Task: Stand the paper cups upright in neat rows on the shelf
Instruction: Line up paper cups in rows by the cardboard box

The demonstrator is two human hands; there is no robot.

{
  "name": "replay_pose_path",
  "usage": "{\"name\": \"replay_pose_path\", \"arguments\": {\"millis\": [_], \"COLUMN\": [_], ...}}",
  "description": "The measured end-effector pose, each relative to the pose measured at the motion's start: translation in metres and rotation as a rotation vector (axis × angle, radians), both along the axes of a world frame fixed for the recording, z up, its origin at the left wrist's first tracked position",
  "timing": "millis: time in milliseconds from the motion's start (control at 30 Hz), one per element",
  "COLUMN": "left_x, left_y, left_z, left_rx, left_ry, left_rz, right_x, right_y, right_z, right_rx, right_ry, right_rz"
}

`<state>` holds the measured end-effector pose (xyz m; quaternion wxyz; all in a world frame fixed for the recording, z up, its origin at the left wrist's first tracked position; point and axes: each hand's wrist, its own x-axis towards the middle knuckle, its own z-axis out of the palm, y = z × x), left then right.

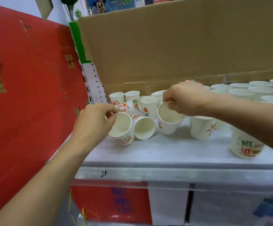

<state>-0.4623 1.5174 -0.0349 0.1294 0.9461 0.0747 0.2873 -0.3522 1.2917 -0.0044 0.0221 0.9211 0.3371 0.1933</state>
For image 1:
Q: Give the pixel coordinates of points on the brown cardboard box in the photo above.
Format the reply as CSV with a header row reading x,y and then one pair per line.
x,y
178,44

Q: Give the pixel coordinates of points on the white perforated shelf upright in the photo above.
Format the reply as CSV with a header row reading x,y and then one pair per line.
x,y
93,84

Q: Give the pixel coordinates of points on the person's right hand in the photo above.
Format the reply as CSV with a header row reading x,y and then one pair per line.
x,y
189,98

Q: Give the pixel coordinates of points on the large red gift box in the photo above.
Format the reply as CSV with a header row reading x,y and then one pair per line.
x,y
28,103

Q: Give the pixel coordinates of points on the white printed paper cup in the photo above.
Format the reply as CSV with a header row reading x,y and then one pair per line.
x,y
122,128
168,121

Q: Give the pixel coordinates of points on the brown cardboard flap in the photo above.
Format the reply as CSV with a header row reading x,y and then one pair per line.
x,y
43,7

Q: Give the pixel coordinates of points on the person's right forearm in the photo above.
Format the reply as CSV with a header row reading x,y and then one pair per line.
x,y
251,120

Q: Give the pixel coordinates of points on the person's left forearm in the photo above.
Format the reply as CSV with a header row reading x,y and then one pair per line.
x,y
44,183

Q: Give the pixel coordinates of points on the green shelf strip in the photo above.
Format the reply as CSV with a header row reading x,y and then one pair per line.
x,y
78,42

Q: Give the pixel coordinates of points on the colourful background package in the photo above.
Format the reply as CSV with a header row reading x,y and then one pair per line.
x,y
110,4

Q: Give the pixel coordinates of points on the person's left thumb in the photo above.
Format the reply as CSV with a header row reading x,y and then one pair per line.
x,y
111,121

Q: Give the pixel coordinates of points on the small red gift box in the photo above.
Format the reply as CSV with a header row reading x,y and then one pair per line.
x,y
110,203

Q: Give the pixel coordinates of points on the dark artificial plant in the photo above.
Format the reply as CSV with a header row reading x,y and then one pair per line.
x,y
69,5

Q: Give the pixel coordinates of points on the person's right thumb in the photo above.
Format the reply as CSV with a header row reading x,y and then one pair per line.
x,y
175,108

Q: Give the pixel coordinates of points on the cluster of white paper cups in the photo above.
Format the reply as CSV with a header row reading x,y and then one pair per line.
x,y
201,129

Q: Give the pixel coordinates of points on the person's left hand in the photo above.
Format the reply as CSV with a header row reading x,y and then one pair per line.
x,y
91,124

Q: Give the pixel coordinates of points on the blue object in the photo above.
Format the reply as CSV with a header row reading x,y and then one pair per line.
x,y
271,205

